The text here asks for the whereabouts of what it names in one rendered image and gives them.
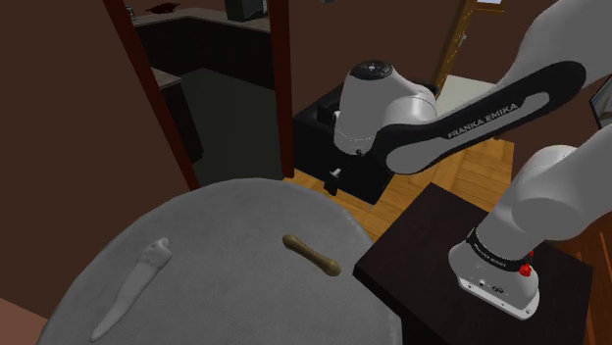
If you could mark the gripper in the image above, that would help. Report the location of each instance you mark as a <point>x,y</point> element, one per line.
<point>332,185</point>

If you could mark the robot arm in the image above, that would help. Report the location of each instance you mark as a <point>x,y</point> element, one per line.
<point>540,200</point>

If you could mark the tan bone-shaped toy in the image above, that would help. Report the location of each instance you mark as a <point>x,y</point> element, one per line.
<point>311,254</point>

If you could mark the dark robot stand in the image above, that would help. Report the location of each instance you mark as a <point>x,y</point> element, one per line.
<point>420,267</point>

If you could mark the grey round table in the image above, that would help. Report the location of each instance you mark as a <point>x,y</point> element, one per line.
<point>229,286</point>

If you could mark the dark kitchen counter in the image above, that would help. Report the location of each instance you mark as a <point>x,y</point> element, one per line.
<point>215,48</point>

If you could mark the grey tooth-shaped long object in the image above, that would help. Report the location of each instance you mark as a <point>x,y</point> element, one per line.
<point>134,282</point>

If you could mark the dark red door frame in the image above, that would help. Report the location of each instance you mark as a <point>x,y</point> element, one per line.
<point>282,95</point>

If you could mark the light wooden frame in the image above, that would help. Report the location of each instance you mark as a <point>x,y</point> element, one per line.
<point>452,45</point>

